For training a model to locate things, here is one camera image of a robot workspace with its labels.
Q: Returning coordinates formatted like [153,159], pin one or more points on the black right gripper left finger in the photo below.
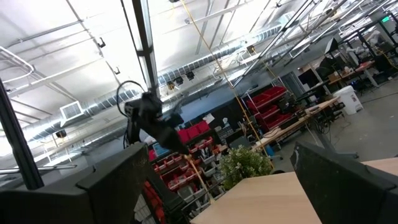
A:
[46,205]

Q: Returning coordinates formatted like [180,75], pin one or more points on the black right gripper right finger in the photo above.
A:
[342,193]

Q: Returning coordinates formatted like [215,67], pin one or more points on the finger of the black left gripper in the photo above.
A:
[168,138]
[178,137]

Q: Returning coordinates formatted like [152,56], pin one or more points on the blue storage bin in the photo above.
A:
[160,149]

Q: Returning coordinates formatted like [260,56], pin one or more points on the silver horizontal bar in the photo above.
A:
[37,169]

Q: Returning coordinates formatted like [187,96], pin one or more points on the red grey storage bin rack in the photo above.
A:
[174,180]

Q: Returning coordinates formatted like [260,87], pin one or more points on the green potted plant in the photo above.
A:
[245,165]

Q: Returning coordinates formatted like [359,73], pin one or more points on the white ceiling air vent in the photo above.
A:
[71,110]

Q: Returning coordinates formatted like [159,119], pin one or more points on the wooden shelf riser black legs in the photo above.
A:
[258,202]

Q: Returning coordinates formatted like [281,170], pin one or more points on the long wooden workbench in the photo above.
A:
[289,126]

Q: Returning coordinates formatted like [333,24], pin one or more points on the white trash bin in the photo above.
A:
[348,99]

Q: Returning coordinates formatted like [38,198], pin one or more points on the green exit sign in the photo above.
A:
[385,19]

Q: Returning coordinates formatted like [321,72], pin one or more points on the black rig frame post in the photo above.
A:
[145,51]
[16,140]

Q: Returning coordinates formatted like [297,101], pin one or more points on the silver spiral air duct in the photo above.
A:
[192,67]

